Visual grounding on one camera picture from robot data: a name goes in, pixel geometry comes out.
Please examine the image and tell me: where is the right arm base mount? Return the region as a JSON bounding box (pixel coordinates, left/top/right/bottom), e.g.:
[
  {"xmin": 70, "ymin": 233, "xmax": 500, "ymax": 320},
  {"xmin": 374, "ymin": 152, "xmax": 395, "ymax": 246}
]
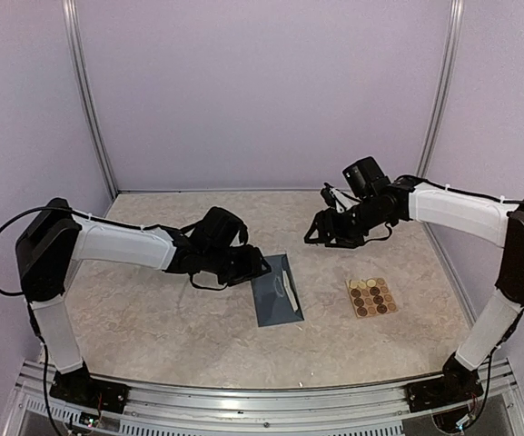
[{"xmin": 405, "ymin": 354, "xmax": 484, "ymax": 412}]

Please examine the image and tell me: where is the left aluminium frame post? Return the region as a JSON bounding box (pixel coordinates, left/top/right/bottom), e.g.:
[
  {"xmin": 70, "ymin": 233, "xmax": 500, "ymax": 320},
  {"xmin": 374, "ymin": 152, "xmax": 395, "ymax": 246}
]
[{"xmin": 62, "ymin": 0, "xmax": 120, "ymax": 200}]

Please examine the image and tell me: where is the right aluminium frame post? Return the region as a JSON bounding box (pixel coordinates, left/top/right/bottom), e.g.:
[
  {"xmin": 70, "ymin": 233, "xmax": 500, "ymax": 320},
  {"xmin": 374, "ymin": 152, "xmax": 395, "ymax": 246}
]
[{"xmin": 407, "ymin": 0, "xmax": 465, "ymax": 199}]

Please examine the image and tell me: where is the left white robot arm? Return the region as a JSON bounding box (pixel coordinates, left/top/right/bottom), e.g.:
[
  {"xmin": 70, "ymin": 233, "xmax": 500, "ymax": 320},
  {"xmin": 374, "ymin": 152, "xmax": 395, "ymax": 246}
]
[{"xmin": 0, "ymin": 197, "xmax": 272, "ymax": 404}]

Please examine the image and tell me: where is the brown sticker sheet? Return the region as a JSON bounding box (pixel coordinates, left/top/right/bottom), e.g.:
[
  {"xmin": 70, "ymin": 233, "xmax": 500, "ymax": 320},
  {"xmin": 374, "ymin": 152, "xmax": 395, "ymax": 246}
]
[{"xmin": 346, "ymin": 277, "xmax": 399, "ymax": 319}]

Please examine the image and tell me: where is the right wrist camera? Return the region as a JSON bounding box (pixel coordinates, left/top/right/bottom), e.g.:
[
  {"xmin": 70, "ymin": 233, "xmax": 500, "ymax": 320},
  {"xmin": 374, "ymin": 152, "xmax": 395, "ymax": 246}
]
[{"xmin": 320, "ymin": 183, "xmax": 354, "ymax": 213}]

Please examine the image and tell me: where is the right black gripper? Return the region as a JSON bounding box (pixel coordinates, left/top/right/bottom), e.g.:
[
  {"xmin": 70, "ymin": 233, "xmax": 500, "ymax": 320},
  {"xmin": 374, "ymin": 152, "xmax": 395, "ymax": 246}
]
[{"xmin": 305, "ymin": 195, "xmax": 391, "ymax": 248}]

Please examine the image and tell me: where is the beige letter with border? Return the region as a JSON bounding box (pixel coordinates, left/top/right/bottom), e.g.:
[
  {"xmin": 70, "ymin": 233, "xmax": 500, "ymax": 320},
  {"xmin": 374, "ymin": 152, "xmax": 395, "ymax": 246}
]
[{"xmin": 282, "ymin": 271, "xmax": 299, "ymax": 312}]

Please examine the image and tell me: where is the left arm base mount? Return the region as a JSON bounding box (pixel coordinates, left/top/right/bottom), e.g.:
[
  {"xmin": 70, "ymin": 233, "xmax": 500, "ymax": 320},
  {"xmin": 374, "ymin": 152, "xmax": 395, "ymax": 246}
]
[{"xmin": 50, "ymin": 365, "xmax": 130, "ymax": 414}]

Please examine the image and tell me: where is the blue paper envelope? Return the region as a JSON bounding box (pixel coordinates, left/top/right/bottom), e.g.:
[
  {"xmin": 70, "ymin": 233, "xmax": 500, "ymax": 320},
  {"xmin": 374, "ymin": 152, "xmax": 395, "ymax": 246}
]
[{"xmin": 251, "ymin": 253, "xmax": 304, "ymax": 328}]

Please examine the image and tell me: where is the front aluminium rail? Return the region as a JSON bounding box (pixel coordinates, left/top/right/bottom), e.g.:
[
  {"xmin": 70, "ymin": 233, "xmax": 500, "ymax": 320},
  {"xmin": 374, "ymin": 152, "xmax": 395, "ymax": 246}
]
[{"xmin": 15, "ymin": 372, "xmax": 517, "ymax": 436}]

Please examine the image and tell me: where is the aluminium frame post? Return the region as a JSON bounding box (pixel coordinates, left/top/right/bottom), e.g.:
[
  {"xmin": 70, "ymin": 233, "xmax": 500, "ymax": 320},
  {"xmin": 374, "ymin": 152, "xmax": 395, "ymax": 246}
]
[
  {"xmin": 407, "ymin": 0, "xmax": 465, "ymax": 199},
  {"xmin": 62, "ymin": 0, "xmax": 120, "ymax": 200}
]

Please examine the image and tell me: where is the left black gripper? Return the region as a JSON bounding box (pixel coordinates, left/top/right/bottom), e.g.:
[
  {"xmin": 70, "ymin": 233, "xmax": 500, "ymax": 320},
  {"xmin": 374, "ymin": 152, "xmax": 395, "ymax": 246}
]
[{"xmin": 204, "ymin": 245, "xmax": 272, "ymax": 288}]

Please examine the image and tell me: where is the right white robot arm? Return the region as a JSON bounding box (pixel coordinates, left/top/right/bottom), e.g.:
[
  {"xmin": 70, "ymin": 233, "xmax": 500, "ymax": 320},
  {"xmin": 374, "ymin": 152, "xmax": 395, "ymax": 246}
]
[{"xmin": 304, "ymin": 156, "xmax": 524, "ymax": 403}]

